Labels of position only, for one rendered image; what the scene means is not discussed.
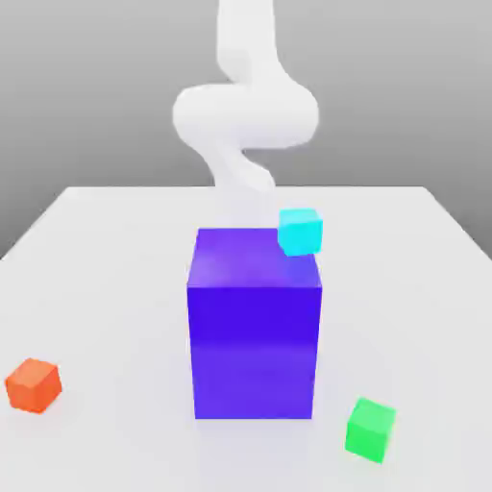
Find small green cube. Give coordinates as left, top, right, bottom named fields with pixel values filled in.
left=344, top=397, right=398, bottom=465

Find small orange cube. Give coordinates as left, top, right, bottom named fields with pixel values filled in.
left=4, top=357, right=63, bottom=415

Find large purple box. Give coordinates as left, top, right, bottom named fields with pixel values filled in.
left=185, top=227, right=323, bottom=421

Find small cyan cube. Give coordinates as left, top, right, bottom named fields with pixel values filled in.
left=277, top=208, right=324, bottom=258

